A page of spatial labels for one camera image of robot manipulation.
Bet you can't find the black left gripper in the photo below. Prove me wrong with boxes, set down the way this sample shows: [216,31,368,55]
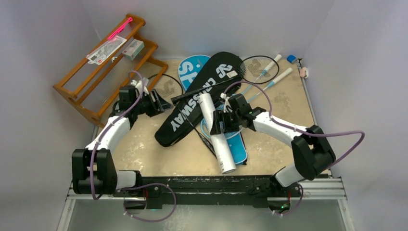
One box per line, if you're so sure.
[132,89,172,117]

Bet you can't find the white shuttlecock tube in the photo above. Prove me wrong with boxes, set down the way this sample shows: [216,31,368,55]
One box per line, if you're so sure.
[199,93,236,175]

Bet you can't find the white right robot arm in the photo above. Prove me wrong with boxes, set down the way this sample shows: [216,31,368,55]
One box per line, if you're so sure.
[205,94,336,196]

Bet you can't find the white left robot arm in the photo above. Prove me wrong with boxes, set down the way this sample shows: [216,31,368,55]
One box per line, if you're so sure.
[72,85,173,197]

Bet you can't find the light blue badminton racket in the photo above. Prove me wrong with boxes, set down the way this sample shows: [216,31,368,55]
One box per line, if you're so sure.
[210,55,280,135]
[201,67,293,139]

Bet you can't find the black badminton racket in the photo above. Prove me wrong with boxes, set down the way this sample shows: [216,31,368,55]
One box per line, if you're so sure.
[171,54,282,104]
[153,74,216,157]

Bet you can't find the black Crossway racket cover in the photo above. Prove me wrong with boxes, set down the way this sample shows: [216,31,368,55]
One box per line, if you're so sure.
[154,51,242,147]

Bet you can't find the blue racket cover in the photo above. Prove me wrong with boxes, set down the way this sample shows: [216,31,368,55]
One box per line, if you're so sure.
[178,54,247,165]

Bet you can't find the small white box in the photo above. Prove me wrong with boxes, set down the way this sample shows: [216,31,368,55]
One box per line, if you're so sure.
[122,39,144,61]

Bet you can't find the wooden shelf rack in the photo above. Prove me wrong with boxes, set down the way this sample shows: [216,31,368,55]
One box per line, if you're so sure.
[53,13,168,128]

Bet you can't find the clear stationery packet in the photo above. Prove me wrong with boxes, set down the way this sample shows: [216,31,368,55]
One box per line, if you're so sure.
[86,35,127,65]

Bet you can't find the small blue block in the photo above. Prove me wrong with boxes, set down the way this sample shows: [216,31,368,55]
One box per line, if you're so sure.
[286,55,298,64]

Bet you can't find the pink white clip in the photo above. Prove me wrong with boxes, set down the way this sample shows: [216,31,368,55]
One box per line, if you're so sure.
[299,67,308,79]

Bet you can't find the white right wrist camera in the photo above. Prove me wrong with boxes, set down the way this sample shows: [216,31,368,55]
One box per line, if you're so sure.
[220,93,232,113]

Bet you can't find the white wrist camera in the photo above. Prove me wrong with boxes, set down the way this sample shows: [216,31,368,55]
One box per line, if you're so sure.
[130,78,149,95]
[220,93,232,113]

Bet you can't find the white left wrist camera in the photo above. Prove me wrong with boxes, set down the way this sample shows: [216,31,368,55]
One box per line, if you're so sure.
[130,78,149,95]

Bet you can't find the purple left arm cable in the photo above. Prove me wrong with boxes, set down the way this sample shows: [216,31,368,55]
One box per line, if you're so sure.
[89,70,148,202]

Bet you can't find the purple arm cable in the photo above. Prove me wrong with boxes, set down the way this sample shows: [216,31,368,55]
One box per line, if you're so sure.
[222,80,366,171]
[89,70,148,202]

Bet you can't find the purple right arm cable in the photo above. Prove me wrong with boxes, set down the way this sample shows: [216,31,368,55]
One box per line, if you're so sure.
[222,80,366,171]

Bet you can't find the black metal base frame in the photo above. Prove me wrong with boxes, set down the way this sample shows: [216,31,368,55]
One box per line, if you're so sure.
[65,170,346,211]

